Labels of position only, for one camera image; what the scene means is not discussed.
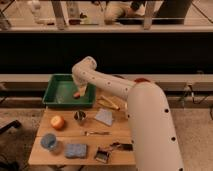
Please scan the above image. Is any orange red pepper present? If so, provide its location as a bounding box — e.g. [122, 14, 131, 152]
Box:
[73, 92, 81, 99]

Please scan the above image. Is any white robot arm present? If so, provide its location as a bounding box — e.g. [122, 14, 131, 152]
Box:
[72, 56, 185, 171]

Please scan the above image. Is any green plastic tray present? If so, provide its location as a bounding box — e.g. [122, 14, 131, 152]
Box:
[43, 74, 96, 108]

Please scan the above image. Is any yellow banana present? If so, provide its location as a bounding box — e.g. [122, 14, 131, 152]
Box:
[98, 96, 120, 110]

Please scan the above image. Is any light blue cloth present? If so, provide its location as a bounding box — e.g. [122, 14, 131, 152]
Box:
[95, 108, 113, 126]

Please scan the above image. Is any red bowl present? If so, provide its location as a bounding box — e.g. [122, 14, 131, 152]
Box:
[134, 78, 150, 83]

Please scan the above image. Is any small metal cup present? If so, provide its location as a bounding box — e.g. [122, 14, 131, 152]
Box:
[74, 110, 86, 125]

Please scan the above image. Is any wooden table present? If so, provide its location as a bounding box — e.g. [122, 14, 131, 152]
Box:
[29, 89, 131, 166]

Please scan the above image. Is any metal fork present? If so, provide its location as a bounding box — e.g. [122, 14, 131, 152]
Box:
[84, 131, 110, 136]

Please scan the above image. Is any orange apple fruit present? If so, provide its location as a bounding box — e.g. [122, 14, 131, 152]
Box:
[50, 115, 65, 130]

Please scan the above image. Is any small black brush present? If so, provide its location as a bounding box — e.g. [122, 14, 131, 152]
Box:
[94, 149, 110, 164]

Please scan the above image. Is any blue sponge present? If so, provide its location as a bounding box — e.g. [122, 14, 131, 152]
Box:
[64, 144, 87, 159]

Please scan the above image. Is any person in background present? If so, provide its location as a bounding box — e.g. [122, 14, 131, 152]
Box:
[104, 0, 146, 25]

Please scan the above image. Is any blue plastic cup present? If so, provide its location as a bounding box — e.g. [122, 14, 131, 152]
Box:
[40, 133, 58, 152]

